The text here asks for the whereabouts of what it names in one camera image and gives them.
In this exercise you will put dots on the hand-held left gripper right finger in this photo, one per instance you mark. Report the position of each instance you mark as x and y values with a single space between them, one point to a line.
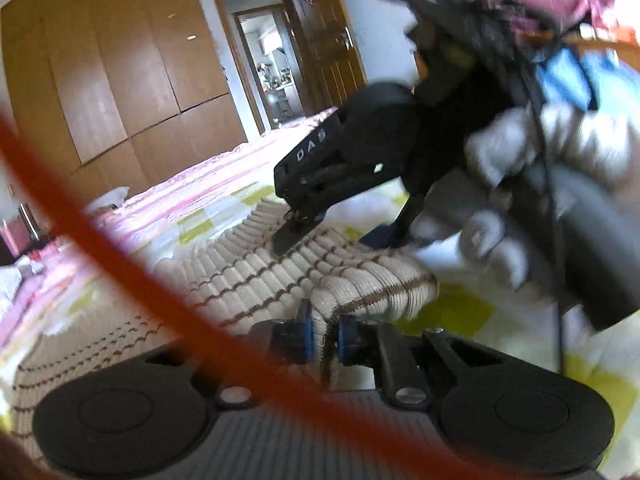
345 340

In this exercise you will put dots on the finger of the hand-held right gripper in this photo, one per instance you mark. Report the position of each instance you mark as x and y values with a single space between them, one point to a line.
295 235
390 236

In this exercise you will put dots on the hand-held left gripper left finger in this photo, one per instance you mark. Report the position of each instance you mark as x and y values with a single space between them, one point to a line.
305 332

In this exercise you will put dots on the beige striped knit sweater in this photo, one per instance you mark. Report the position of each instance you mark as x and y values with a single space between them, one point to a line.
235 280

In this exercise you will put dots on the person's right hand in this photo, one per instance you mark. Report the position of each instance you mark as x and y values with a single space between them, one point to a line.
495 150

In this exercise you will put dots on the patterned bed sheet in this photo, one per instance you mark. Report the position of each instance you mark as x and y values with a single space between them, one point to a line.
210 180

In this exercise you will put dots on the grey folded cloth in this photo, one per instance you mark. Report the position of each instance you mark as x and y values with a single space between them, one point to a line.
112 197

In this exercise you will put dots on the blue cloth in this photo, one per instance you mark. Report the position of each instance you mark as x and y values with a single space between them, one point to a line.
595 77

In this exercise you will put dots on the wooden wardrobe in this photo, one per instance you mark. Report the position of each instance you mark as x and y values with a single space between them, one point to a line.
125 60

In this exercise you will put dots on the orange wooden furniture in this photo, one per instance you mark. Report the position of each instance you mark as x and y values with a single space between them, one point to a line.
625 47

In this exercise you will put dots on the metal thermos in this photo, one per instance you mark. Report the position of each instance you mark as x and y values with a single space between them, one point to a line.
29 225

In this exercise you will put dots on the pink box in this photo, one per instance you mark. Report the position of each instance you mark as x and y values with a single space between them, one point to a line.
9 242

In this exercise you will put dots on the grey printed pillow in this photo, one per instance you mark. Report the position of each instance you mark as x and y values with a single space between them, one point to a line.
12 285

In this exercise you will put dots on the wooden door frame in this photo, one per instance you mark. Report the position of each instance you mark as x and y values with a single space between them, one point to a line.
227 40

